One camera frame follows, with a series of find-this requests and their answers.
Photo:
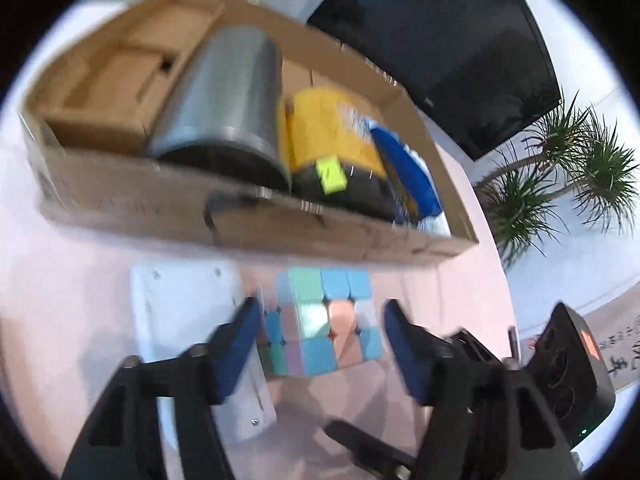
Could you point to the spiky palm plant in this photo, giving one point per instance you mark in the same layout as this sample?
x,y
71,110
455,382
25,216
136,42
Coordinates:
x,y
520,200

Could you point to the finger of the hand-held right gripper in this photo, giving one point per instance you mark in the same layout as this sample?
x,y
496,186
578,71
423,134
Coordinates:
x,y
365,440
477,340

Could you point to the white flat panel with screws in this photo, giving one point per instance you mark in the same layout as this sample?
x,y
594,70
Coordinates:
x,y
180,310

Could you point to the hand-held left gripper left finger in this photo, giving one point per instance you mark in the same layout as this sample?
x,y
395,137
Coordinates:
x,y
240,345

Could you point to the blue glossy packet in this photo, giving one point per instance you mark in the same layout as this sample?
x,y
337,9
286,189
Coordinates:
x,y
405,175

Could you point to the pink tablecloth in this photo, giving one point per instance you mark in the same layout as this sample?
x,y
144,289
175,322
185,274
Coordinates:
x,y
65,285

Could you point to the pastel puzzle cube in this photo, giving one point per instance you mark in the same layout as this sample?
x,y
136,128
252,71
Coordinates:
x,y
310,320

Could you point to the white calligraphy banner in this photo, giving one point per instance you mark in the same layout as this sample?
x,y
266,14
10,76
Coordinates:
x,y
620,350

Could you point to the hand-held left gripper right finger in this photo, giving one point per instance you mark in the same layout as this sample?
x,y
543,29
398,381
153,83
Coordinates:
x,y
405,355

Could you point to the black flat screen television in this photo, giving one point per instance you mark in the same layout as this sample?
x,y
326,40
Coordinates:
x,y
450,50

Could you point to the yellow black jar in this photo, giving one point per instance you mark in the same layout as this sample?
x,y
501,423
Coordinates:
x,y
330,130

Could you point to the brown cardboard box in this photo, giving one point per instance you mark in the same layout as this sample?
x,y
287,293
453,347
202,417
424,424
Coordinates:
x,y
125,205

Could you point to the silver metal can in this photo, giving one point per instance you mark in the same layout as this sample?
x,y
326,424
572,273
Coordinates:
x,y
220,95

